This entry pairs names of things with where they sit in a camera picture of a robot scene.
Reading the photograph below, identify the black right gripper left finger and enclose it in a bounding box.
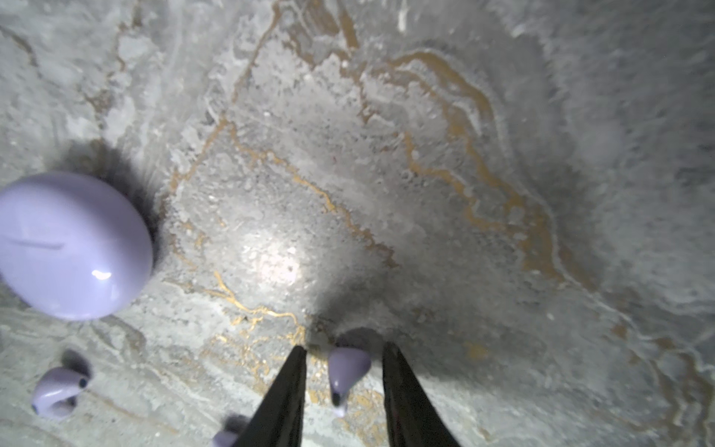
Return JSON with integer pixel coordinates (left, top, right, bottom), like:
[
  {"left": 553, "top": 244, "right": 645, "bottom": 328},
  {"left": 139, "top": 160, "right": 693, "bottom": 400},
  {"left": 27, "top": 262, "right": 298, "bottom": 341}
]
[{"left": 233, "top": 346, "right": 307, "bottom": 447}]

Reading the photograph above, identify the purple earbud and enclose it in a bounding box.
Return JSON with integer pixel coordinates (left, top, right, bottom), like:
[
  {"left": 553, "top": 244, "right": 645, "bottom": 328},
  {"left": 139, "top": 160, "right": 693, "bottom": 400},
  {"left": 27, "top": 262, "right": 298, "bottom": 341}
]
[
  {"left": 328, "top": 346, "right": 372, "bottom": 418},
  {"left": 32, "top": 367, "right": 89, "bottom": 421},
  {"left": 212, "top": 430, "right": 239, "bottom": 447}
]

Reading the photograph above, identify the purple earbud charging case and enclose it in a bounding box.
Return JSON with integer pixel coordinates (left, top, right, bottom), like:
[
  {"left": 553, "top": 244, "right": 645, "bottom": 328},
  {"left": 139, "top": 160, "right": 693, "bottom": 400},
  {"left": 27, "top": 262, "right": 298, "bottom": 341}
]
[{"left": 1, "top": 172, "right": 154, "bottom": 321}]

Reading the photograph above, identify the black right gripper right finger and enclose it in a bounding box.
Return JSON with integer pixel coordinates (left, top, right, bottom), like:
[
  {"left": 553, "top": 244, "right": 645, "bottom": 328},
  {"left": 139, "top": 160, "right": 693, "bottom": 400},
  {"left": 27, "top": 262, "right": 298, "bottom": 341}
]
[{"left": 382, "top": 342, "right": 460, "bottom": 447}]

